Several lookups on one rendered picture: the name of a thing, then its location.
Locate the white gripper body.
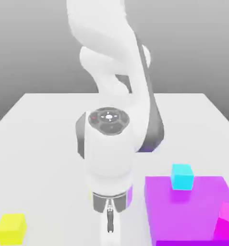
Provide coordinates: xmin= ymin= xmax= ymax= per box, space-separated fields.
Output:
xmin=98 ymin=210 xmax=125 ymax=246

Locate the small cyan cube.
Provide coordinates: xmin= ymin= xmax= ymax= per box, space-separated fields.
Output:
xmin=171 ymin=163 xmax=195 ymax=191

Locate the small yellow cube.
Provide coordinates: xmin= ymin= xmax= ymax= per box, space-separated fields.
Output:
xmin=0 ymin=213 xmax=28 ymax=246

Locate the small magenta cube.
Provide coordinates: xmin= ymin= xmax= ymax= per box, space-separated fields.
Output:
xmin=213 ymin=201 xmax=229 ymax=245

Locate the large purple box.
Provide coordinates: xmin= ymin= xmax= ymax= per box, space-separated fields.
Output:
xmin=145 ymin=175 xmax=229 ymax=246

